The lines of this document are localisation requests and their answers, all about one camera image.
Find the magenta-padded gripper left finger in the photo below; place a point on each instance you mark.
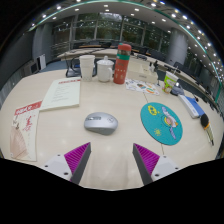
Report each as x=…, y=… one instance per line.
x=58, y=165

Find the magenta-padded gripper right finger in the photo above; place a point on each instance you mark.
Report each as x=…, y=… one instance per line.
x=165, y=165

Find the silver computer mouse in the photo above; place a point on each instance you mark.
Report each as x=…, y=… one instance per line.
x=101, y=124

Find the round teal cartoon mouse pad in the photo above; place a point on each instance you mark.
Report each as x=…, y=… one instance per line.
x=160, y=128

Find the red and white brochure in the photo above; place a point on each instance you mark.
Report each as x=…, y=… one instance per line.
x=25, y=133

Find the black microphone yellow band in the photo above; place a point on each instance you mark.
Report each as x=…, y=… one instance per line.
x=205, y=120

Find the blue and white book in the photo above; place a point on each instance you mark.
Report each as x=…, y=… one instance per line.
x=190, y=106

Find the cream paper document red header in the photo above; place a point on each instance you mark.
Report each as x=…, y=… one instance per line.
x=63, y=94

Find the dark gooseneck conference microphone unit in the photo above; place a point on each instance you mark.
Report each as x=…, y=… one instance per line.
x=72, y=69
x=177, y=90

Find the colourful sticker sheet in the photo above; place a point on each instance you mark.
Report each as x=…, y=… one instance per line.
x=141, y=86

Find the printed paper cup with straw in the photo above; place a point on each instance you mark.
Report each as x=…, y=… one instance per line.
x=170, y=81

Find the white desk organiser box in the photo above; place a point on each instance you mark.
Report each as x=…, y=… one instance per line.
x=141, y=73

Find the white lidded ceramic mug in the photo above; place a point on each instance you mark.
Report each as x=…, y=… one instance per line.
x=104, y=71

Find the white standing board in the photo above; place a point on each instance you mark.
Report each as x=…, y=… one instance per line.
x=42, y=62

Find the red thermos bottle green band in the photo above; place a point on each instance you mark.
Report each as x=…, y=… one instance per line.
x=122, y=68

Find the black office chairs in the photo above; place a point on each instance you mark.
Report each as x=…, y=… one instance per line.
x=106, y=43

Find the ceiling lights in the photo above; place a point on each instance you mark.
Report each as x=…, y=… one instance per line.
x=106, y=5

